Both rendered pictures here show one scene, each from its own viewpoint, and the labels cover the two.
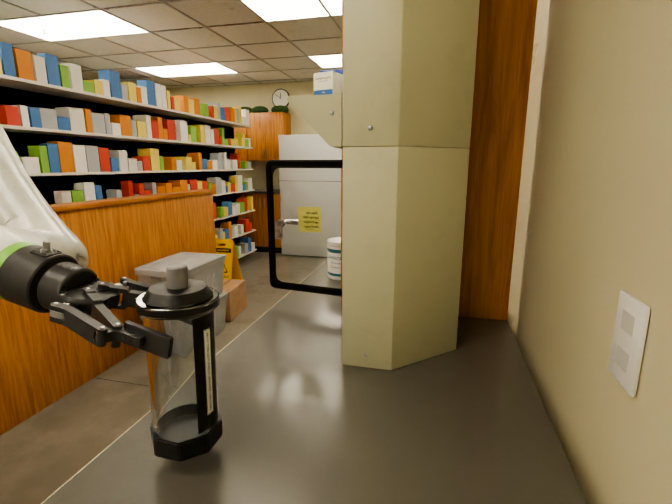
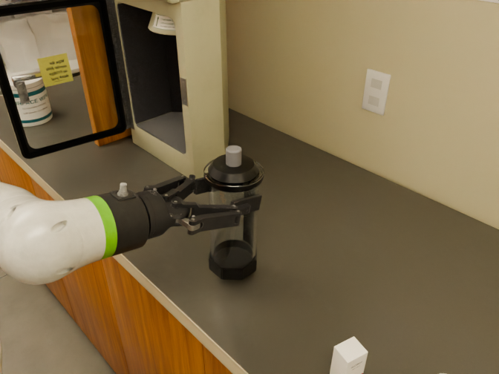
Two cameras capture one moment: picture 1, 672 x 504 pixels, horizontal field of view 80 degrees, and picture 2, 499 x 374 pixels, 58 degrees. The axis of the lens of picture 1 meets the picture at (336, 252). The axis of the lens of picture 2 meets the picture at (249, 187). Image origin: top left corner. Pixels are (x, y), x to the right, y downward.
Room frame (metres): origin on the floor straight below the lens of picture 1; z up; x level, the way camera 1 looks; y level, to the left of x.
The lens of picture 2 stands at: (0.14, 0.79, 1.63)
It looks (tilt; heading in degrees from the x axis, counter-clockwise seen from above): 34 degrees down; 302
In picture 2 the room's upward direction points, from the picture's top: straight up
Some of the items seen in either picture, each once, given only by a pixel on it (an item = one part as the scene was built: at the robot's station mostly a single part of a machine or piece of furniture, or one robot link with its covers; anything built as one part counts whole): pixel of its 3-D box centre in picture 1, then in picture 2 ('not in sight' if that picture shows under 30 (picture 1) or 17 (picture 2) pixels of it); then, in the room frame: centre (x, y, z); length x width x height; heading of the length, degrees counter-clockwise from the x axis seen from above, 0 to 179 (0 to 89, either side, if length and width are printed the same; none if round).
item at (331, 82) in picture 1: (329, 88); not in sight; (0.95, 0.02, 1.54); 0.05 x 0.05 x 0.06; 59
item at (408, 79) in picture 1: (410, 187); (185, 19); (0.95, -0.17, 1.33); 0.32 x 0.25 x 0.77; 166
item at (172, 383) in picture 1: (183, 366); (233, 217); (0.53, 0.22, 1.09); 0.11 x 0.11 x 0.21
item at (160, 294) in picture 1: (178, 288); (233, 164); (0.53, 0.22, 1.21); 0.09 x 0.09 x 0.07
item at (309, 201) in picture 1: (312, 228); (62, 79); (1.19, 0.07, 1.19); 0.30 x 0.01 x 0.40; 68
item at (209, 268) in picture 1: (185, 281); not in sight; (2.99, 1.17, 0.49); 0.60 x 0.42 x 0.33; 166
